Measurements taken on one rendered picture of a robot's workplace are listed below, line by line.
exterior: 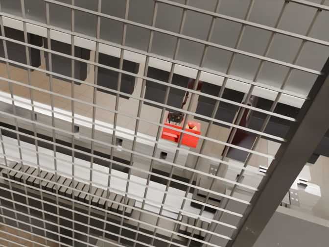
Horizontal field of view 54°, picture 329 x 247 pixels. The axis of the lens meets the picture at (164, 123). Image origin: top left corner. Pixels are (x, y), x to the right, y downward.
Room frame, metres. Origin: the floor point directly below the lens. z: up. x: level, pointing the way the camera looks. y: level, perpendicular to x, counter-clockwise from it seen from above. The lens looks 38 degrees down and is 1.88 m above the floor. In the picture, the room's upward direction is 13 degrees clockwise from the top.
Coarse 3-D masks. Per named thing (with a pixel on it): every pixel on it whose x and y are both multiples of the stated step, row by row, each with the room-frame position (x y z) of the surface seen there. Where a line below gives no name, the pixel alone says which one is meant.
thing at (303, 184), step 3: (258, 168) 1.00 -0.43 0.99; (261, 168) 0.99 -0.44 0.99; (264, 168) 0.99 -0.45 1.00; (267, 168) 0.99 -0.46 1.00; (258, 171) 0.98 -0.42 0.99; (261, 171) 0.97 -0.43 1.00; (264, 171) 0.97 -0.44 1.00; (258, 174) 0.97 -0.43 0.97; (300, 180) 0.97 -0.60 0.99; (303, 180) 0.97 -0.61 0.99; (306, 180) 0.97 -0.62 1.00; (297, 183) 0.96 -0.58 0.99; (300, 183) 0.95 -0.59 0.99; (303, 183) 0.95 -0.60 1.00; (306, 183) 0.96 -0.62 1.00; (297, 186) 0.95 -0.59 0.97; (300, 186) 0.95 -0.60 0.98; (303, 186) 0.95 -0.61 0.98; (306, 186) 0.95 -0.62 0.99
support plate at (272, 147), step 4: (268, 140) 1.18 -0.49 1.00; (268, 144) 1.15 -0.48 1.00; (272, 144) 1.16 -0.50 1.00; (276, 144) 1.17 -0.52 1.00; (280, 144) 1.17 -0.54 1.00; (268, 148) 1.12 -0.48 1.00; (272, 148) 1.13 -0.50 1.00; (276, 148) 1.13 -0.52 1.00; (268, 152) 1.09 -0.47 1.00; (272, 152) 1.10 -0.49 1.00; (276, 152) 1.11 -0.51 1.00; (268, 160) 1.04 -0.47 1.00; (268, 164) 1.02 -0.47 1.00; (304, 168) 1.04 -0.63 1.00; (308, 168) 1.05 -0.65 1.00; (304, 172) 1.02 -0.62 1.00; (308, 172) 1.03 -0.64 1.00; (300, 176) 0.99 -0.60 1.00; (304, 176) 0.99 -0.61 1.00; (308, 176) 1.00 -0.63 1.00; (308, 180) 0.98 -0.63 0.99
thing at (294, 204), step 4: (296, 184) 0.93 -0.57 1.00; (292, 188) 0.90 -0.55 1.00; (296, 188) 0.91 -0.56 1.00; (292, 192) 0.88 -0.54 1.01; (296, 192) 0.89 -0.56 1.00; (292, 196) 0.86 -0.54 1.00; (296, 196) 0.87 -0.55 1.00; (292, 200) 0.84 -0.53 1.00; (296, 200) 0.84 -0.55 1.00; (280, 204) 0.80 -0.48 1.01; (284, 204) 0.80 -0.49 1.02; (288, 204) 0.79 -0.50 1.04; (292, 204) 0.82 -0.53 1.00; (296, 204) 0.83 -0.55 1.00; (292, 208) 0.77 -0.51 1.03; (296, 208) 0.78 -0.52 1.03; (300, 208) 0.78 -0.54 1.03; (304, 212) 0.77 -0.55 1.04; (308, 212) 0.77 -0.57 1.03; (312, 212) 0.78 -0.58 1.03
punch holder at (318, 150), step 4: (328, 132) 0.93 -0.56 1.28; (324, 136) 0.93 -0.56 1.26; (328, 136) 0.93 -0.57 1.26; (324, 140) 0.93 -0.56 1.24; (328, 140) 0.93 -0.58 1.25; (320, 144) 0.93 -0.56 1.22; (324, 144) 0.93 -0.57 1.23; (328, 144) 0.93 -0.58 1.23; (316, 148) 0.93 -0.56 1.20; (320, 148) 0.93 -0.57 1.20; (324, 148) 0.93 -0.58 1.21; (328, 148) 0.93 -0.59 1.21; (316, 152) 0.93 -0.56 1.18; (320, 152) 0.93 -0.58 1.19; (324, 152) 0.93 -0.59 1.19; (328, 152) 0.93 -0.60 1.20; (328, 156) 0.93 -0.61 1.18
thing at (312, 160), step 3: (312, 153) 0.96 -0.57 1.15; (312, 156) 0.96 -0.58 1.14; (315, 156) 0.96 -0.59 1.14; (318, 156) 0.96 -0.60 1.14; (309, 159) 0.96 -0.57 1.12; (312, 159) 0.96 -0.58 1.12; (315, 159) 0.96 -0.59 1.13; (309, 162) 0.96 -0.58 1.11; (312, 162) 0.96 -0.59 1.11; (306, 165) 0.97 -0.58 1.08; (309, 165) 0.97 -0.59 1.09
